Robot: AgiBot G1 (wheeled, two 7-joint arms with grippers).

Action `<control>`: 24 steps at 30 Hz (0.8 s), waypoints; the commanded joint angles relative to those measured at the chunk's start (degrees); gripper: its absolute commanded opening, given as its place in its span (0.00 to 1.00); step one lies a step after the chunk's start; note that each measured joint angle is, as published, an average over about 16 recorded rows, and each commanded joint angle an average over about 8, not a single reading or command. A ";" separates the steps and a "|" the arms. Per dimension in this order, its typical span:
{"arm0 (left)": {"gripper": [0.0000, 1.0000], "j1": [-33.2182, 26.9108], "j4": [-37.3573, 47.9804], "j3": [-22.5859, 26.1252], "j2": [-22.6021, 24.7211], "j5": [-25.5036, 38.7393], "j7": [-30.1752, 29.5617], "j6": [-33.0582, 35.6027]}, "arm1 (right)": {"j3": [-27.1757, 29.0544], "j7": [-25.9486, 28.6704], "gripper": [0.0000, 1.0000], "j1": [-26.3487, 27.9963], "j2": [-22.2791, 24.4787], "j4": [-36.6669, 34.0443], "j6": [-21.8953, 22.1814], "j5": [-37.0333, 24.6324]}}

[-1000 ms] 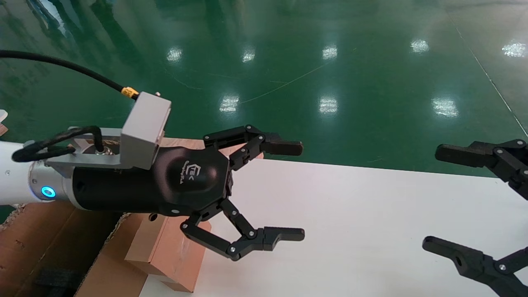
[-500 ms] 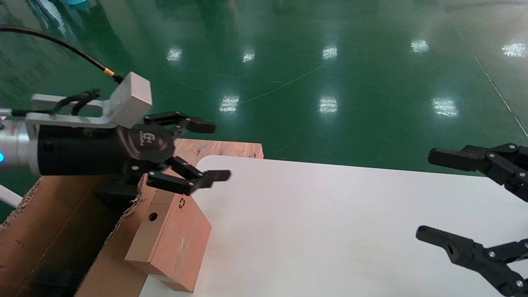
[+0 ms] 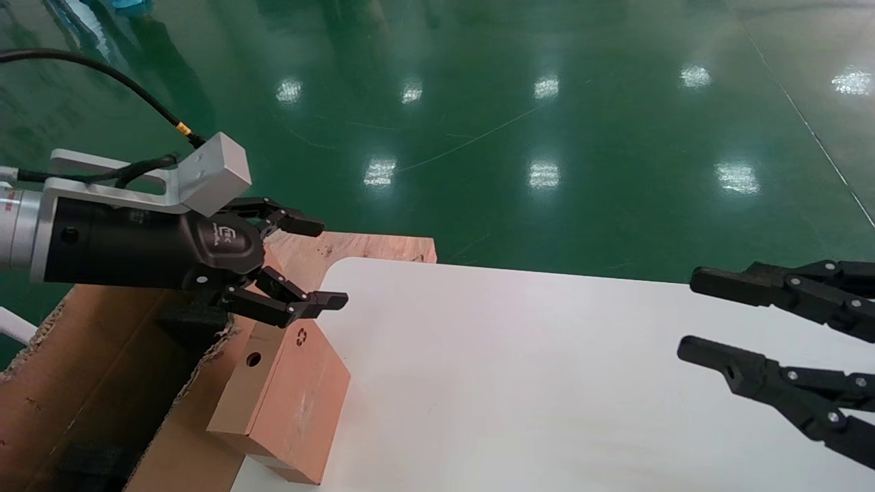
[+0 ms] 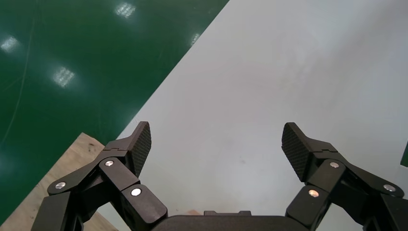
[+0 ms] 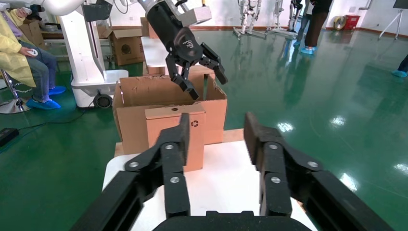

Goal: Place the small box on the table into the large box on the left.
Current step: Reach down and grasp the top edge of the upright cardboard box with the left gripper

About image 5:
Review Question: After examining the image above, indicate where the black power adapter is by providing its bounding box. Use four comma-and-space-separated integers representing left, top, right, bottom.
0, 128, 20, 147

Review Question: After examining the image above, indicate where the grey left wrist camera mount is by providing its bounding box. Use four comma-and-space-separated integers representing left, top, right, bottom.
178, 4, 213, 28

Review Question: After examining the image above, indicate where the standing person in jeans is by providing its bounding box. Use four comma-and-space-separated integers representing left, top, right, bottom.
293, 0, 313, 49

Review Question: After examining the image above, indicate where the yellow cable reel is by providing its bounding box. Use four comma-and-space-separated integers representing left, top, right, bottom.
333, 16, 347, 31

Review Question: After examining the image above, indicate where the brown wooden bench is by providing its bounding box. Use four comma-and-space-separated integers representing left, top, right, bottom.
41, 28, 111, 45

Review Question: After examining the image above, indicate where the open cardboard box with flaps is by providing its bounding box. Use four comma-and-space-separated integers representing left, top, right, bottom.
101, 27, 146, 66

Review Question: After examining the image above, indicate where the tripod with dark panel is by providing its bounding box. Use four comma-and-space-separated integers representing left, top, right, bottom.
378, 0, 408, 40

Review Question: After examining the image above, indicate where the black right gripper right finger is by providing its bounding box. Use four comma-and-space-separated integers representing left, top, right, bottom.
243, 111, 396, 231

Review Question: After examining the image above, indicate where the low brown cardboard box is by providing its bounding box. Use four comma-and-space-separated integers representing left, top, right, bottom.
142, 62, 166, 77

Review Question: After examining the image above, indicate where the large open cardboard box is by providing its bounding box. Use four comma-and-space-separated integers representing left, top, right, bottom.
112, 65, 228, 156

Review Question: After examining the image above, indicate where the tall brown cardboard box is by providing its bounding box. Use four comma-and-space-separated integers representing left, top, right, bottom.
19, 18, 46, 50

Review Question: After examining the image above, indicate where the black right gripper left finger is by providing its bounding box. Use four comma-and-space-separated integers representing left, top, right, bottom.
70, 112, 191, 231

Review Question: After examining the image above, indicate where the white robot body with base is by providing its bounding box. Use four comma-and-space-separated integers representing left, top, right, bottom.
59, 0, 130, 109

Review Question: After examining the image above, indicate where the thin black floor cable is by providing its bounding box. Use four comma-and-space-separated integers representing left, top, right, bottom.
17, 100, 96, 131

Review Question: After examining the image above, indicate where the small brown cardboard box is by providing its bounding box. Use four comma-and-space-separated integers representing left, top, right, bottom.
145, 104, 206, 173

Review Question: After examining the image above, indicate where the red box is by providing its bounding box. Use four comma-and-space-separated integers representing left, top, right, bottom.
344, 14, 361, 31

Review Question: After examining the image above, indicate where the white background table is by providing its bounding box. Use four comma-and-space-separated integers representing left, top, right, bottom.
141, 36, 169, 68

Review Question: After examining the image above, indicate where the standing person in dark trousers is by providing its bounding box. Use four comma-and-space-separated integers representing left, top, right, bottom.
301, 0, 334, 55

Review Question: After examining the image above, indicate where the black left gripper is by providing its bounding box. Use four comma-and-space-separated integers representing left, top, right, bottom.
146, 0, 229, 101

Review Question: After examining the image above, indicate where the plain brown cardboard box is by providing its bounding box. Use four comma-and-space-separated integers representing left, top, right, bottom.
140, 17, 160, 39

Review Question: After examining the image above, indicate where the white humanoid robot on stand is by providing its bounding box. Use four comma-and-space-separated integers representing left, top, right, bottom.
232, 0, 268, 40

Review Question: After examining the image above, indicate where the chrome stool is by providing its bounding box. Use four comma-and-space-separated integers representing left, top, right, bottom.
0, 68, 32, 115

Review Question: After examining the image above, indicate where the leg with blue shoe cover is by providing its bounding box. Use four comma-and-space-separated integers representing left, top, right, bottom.
391, 54, 408, 78

